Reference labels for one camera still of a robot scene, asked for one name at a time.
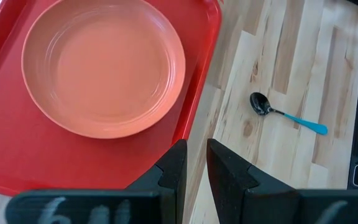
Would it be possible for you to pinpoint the red plastic tray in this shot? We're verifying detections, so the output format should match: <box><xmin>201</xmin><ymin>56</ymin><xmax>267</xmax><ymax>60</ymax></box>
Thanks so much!
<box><xmin>0</xmin><ymin>0</ymin><xmax>223</xmax><ymax>197</ymax></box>

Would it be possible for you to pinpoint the orange plate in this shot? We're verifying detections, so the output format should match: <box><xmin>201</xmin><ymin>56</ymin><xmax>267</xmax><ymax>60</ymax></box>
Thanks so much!
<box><xmin>21</xmin><ymin>0</ymin><xmax>186</xmax><ymax>140</ymax></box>

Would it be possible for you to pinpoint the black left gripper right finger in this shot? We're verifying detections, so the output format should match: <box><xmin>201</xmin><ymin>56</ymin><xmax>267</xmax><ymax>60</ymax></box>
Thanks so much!
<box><xmin>206</xmin><ymin>138</ymin><xmax>358</xmax><ymax>224</ymax></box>

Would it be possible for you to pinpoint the spoon with blue handle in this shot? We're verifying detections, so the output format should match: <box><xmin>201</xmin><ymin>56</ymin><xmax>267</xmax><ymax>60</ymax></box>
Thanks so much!
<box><xmin>249</xmin><ymin>91</ymin><xmax>329</xmax><ymax>136</ymax></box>

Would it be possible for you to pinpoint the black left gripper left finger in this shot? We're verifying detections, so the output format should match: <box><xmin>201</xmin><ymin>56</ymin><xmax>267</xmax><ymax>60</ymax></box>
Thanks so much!
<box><xmin>4</xmin><ymin>139</ymin><xmax>188</xmax><ymax>224</ymax></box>

